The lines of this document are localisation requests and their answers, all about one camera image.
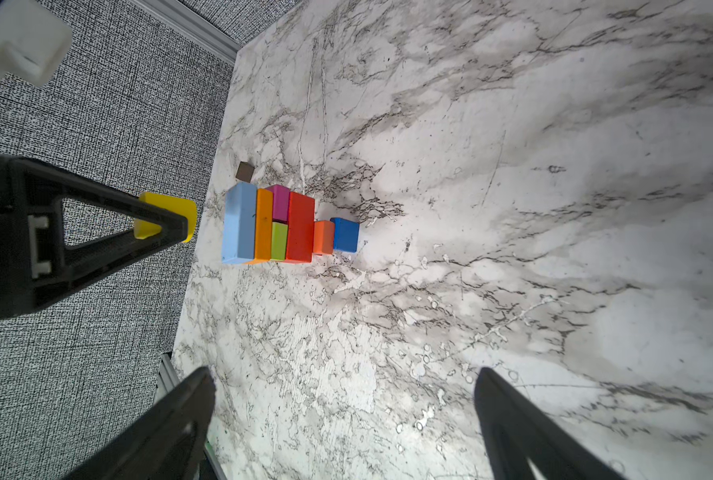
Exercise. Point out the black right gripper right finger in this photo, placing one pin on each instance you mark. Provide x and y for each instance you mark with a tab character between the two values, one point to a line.
519	437

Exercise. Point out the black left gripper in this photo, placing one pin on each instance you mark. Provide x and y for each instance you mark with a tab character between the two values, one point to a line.
37	268

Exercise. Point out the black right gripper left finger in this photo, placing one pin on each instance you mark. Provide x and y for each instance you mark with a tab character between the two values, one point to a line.
128	455

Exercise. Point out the light blue wood block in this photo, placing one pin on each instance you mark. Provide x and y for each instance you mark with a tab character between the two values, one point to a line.
239	224

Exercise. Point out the yellow Supermarket wood block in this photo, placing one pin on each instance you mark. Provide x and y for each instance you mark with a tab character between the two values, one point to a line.
263	235

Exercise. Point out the brown wood cube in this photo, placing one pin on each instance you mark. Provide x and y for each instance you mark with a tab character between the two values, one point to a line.
245	172

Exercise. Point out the lime green wood cube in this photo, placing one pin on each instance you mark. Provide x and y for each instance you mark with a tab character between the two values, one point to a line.
279	241

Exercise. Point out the red wood block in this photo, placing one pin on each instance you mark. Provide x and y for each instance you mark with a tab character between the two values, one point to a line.
300	241

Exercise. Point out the purple wood cube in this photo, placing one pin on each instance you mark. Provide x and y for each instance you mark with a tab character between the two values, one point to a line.
280	203

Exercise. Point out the orange wood block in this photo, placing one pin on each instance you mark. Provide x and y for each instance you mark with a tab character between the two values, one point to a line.
323	238

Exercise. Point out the blue number six cube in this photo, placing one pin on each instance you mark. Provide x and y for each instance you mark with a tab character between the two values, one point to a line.
345	235

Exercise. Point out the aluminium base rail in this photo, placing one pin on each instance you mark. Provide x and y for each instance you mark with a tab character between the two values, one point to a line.
177	424

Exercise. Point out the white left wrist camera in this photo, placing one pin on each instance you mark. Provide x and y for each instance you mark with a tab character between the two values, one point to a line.
33	41

